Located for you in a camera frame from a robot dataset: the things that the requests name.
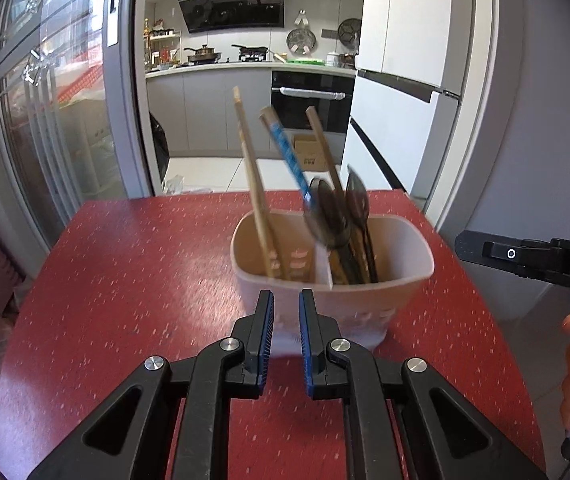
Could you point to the spice rack with bottles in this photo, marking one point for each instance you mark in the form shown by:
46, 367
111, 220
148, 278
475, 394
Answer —
160, 45

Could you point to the cardboard box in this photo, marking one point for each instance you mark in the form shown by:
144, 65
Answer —
310, 152

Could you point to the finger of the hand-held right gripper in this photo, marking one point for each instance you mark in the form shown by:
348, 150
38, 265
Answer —
511, 255

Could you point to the black frying pan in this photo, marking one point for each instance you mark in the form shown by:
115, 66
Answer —
250, 51

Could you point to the dark wok pan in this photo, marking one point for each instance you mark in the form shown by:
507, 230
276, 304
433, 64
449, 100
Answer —
204, 53

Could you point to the round metal steamer rack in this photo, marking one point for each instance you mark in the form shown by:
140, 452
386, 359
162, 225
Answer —
301, 41
349, 30

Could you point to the white plastic bag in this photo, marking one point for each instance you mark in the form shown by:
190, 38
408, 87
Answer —
180, 186

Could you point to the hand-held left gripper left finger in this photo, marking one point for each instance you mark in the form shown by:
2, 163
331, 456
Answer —
265, 330

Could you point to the black built-in oven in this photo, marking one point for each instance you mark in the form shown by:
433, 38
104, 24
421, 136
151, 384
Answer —
310, 105

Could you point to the blue patterned wooden chopstick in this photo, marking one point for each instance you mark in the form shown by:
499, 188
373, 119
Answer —
285, 150

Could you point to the black trash bag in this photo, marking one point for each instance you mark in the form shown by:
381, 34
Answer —
159, 145

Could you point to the black range hood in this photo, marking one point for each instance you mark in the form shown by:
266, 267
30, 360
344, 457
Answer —
230, 7

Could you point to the sliding glass door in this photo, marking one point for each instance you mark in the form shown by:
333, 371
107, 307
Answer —
65, 110

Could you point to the brown translucent spoon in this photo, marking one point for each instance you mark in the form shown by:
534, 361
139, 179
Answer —
357, 200

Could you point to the beige utensil holder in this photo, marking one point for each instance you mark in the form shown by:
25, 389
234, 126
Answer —
365, 305

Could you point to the green cutting board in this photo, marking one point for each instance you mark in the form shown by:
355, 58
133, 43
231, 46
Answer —
306, 61

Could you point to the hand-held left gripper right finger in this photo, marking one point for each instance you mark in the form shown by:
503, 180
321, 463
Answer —
306, 340

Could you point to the grey kitchen cabinet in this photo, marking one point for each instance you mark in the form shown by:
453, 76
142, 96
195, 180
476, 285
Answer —
210, 110

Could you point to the white refrigerator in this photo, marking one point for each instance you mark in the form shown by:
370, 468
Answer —
405, 35

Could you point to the plain wooden chopstick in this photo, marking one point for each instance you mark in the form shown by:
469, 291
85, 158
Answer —
243, 135
271, 245
326, 150

